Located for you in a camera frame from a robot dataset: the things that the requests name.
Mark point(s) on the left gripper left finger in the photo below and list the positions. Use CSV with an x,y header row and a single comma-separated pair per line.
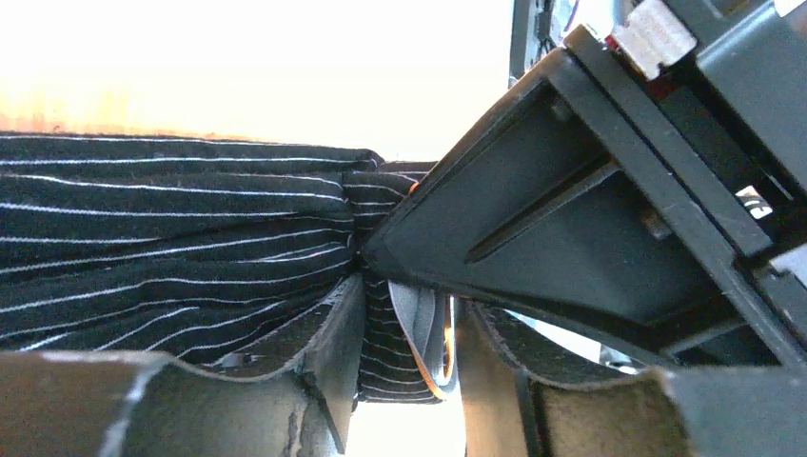
x,y
290,395

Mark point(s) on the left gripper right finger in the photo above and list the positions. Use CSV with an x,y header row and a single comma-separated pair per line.
x,y
525,395

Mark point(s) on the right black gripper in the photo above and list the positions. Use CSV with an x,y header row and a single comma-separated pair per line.
x,y
718,91

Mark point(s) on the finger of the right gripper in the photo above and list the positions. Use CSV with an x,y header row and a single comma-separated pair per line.
x,y
554,206

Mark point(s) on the black pinstriped underwear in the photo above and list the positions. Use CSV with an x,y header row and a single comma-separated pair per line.
x,y
203,249

